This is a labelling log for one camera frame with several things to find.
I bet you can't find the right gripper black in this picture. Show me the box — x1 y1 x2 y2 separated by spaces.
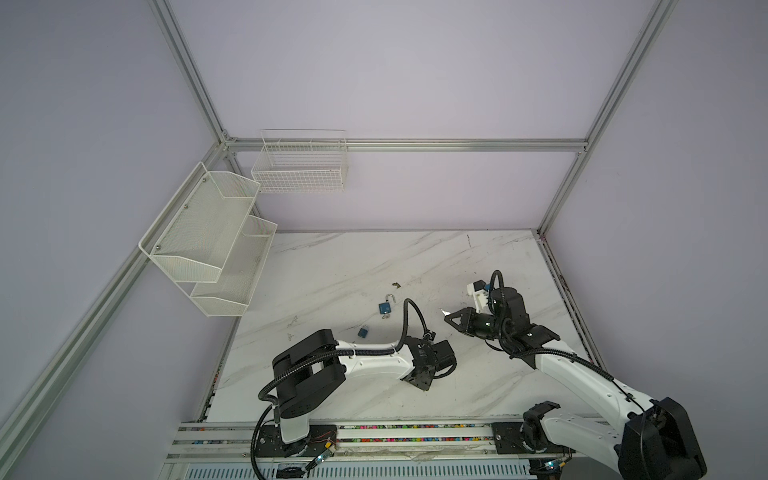
443 307 509 340

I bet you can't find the large blue padlock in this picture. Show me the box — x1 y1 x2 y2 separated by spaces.
378 293 396 319

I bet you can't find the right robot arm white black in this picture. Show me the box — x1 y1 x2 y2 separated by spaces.
444 283 707 479

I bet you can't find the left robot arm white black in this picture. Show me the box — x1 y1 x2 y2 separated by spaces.
254 329 458 457

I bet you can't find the lower white mesh shelf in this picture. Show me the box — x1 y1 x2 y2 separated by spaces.
191 215 277 317

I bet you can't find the white mesh shelf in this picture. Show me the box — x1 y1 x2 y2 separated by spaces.
138 163 260 283
191 215 277 317

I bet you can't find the upper white mesh shelf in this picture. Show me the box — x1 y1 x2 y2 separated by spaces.
138 163 260 283

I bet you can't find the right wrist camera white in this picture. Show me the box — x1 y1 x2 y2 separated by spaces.
467 280 490 311

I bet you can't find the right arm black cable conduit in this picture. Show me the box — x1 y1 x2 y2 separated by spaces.
487 269 652 415

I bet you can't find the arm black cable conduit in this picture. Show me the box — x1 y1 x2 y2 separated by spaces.
248 298 434 480
487 269 652 415

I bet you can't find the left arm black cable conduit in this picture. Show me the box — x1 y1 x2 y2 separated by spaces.
248 298 434 480

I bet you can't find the white wire basket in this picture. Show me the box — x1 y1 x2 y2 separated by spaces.
251 129 348 194

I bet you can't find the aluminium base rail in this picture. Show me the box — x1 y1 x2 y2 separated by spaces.
159 410 621 479

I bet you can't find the aluminium frame profile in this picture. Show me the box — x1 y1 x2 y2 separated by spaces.
1 1 676 463

